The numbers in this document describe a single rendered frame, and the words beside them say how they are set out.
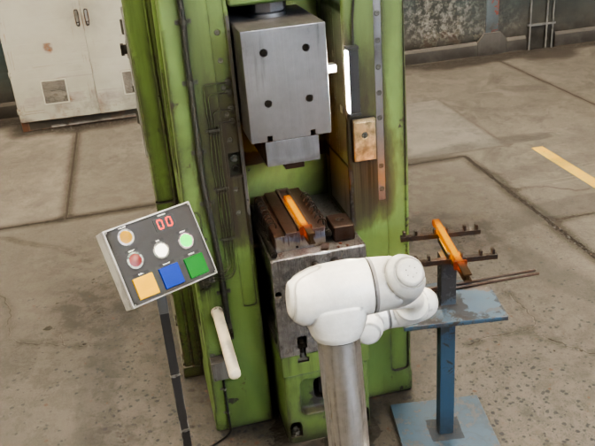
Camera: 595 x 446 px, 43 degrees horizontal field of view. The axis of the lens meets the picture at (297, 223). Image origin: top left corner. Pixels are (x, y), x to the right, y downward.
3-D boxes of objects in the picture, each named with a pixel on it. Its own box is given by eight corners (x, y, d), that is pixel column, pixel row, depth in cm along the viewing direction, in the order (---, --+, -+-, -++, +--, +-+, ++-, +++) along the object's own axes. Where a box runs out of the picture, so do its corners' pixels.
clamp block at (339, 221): (355, 238, 294) (354, 224, 292) (335, 242, 293) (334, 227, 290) (346, 226, 305) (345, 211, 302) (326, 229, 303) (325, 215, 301)
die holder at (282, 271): (369, 340, 309) (366, 244, 289) (280, 358, 302) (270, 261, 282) (331, 277, 358) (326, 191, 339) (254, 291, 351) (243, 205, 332)
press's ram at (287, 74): (353, 129, 275) (349, 18, 258) (251, 144, 268) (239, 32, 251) (323, 99, 312) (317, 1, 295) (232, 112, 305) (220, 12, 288)
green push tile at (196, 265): (209, 271, 266) (201, 251, 266) (192, 279, 262) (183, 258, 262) (207, 272, 268) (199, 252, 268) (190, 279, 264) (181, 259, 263)
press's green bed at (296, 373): (372, 428, 329) (368, 340, 309) (289, 448, 322) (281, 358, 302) (336, 357, 378) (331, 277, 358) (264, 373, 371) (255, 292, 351)
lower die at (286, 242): (326, 243, 292) (324, 224, 288) (275, 253, 288) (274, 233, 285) (299, 203, 329) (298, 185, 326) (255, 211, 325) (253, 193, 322)
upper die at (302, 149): (320, 158, 277) (318, 134, 273) (267, 167, 273) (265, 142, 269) (293, 126, 314) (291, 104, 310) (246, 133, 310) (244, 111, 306)
